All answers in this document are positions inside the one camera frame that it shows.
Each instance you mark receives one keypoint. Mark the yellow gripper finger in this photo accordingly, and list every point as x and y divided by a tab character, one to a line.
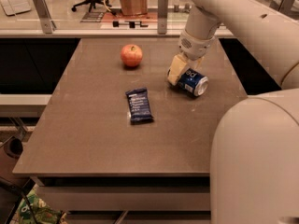
178	66
198	63

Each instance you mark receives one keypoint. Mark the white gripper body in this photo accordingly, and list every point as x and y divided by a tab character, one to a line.
195	48

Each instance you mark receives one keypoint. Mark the blue pepsi can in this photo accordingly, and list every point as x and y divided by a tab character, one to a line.
193	82

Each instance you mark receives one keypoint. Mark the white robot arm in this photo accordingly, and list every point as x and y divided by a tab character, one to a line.
254	162

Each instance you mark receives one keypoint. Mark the red apple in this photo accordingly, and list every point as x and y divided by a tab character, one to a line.
131	55

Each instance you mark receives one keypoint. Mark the blue snack bar wrapper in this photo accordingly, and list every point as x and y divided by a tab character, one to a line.
139	105

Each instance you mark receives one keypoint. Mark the black office chair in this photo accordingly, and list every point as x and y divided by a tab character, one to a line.
92	4

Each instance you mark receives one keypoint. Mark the grey table drawer base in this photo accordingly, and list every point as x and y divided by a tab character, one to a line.
92	196

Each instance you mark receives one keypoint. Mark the green patterned bag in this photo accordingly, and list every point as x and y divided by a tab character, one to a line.
37	211

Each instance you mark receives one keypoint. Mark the middle metal glass post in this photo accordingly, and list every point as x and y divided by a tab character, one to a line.
162	17

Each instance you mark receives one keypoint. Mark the metal glass post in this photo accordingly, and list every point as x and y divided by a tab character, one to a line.
47	24
285	6
162	17

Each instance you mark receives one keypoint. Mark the right metal glass post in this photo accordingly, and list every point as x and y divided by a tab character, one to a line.
285	6

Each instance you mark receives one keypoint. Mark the left metal glass post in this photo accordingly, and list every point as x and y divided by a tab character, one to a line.
47	24

